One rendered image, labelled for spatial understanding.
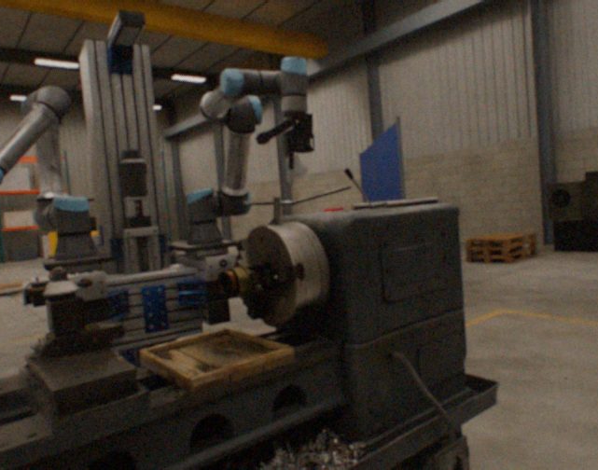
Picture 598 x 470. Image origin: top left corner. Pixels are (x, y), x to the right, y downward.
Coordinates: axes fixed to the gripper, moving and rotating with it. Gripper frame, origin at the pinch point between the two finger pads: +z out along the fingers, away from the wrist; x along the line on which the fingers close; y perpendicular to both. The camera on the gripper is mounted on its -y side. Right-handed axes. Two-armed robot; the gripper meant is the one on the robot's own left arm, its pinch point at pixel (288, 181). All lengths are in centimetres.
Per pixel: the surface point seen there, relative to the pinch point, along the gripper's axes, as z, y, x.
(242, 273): 25.9, -15.2, -7.3
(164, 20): -357, -118, 1114
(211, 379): 46, -25, -31
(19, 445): 44, -58, -54
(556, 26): -288, 710, 777
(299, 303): 34.3, 0.3, -12.7
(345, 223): 12.2, 15.2, -8.8
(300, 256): 21.1, 1.4, -11.0
